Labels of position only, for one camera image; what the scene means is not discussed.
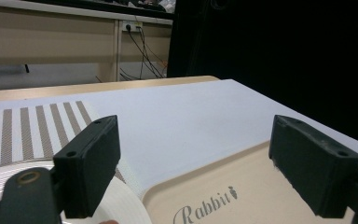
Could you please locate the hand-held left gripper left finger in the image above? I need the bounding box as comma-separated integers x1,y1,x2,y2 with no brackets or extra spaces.
52,115,121,219

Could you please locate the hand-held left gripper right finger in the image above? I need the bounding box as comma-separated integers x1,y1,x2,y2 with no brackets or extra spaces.
268,114,358,219

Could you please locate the white round plate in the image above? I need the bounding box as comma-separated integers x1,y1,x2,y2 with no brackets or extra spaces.
0,158,153,224

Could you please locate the brown white striped placemat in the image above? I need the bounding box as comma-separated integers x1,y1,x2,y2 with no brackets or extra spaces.
0,100,145,200

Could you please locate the black curtain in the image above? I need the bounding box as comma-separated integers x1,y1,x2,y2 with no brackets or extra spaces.
167,0,358,148

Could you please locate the beige wooden cabinet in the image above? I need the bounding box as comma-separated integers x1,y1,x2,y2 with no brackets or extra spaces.
0,0,173,84

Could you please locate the black cable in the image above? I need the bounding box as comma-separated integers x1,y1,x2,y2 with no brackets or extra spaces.
119,27,168,81

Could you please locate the white wall socket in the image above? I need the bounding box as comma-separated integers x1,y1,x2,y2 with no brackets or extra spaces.
122,21,144,33

